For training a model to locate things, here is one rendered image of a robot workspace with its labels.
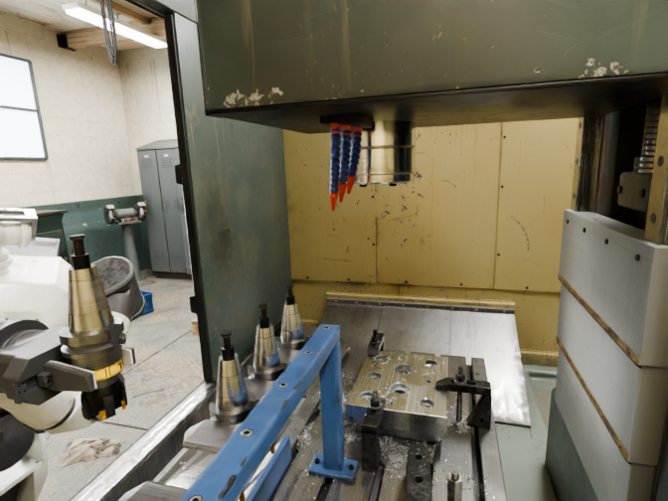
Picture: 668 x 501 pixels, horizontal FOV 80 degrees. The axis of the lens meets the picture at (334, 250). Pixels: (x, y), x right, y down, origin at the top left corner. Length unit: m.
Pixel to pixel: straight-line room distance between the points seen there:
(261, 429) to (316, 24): 0.52
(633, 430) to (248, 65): 0.79
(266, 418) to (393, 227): 1.47
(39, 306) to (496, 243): 1.64
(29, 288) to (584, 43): 0.98
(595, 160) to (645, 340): 0.49
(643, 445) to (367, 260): 1.41
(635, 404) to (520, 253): 1.23
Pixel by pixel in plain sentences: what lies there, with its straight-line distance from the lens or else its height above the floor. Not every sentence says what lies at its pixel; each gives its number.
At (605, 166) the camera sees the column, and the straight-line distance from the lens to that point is 1.06.
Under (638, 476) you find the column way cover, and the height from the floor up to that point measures 1.05.
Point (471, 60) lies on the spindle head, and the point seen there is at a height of 1.66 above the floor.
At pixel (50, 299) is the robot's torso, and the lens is 0.97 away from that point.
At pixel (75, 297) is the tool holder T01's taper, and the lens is 0.51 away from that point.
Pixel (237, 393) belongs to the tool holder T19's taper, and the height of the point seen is 1.25.
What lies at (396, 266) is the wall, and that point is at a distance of 1.96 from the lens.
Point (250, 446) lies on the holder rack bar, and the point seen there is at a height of 1.23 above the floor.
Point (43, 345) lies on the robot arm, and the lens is 0.57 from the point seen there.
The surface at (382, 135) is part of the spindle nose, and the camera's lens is 0.81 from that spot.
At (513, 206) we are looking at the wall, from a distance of 1.91.
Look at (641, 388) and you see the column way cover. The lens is 0.78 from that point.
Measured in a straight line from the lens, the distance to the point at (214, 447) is 0.55.
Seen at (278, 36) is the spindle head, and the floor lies 1.71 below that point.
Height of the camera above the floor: 1.54
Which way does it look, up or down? 12 degrees down
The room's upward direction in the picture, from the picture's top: 2 degrees counter-clockwise
